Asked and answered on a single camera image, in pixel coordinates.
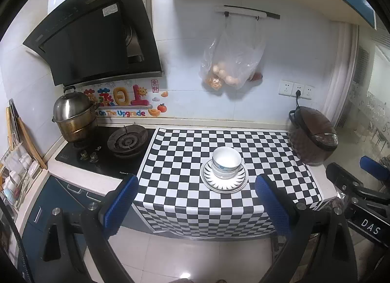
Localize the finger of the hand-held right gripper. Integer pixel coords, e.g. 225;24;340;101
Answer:
360;156;390;181
325;163;390;208

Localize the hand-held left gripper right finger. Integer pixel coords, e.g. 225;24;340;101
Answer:
255;174;357;283

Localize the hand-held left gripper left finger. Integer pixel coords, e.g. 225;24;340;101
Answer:
33;173;139;283

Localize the floral white plate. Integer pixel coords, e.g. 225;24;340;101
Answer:
202;176;248;193

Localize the blue printed white bowl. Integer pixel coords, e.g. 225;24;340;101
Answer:
212;146;242;171

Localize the blue striped white plate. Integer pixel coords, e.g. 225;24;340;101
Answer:
201;159;248;191

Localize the brown rice cooker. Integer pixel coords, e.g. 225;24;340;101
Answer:
288;108;339;166

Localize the black gas stove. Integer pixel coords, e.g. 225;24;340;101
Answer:
55;125;156;180

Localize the patterned glass sliding door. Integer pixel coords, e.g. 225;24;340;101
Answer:
323;24;390;198

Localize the blue lower cabinet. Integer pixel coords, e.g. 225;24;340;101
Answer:
18;176;147;283

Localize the black white checkered cloth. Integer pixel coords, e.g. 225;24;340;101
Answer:
133;127;323;238

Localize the steel steamer pot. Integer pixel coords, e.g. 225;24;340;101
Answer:
53;86;99;143

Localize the rack with white cups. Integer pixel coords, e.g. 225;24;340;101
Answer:
0;146;43;210

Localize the wooden cutting board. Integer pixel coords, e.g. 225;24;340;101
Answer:
6;98;49;170

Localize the clear plastic bag with eggs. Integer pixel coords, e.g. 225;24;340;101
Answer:
199;15;266;91

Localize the black range hood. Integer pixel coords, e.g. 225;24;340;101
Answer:
23;0;163;87

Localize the colourful wall sticker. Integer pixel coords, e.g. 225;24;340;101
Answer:
81;79;169;118

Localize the black cable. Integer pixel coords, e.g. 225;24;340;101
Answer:
0;201;35;283

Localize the wall hook rail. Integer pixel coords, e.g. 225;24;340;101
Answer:
214;5;281;20

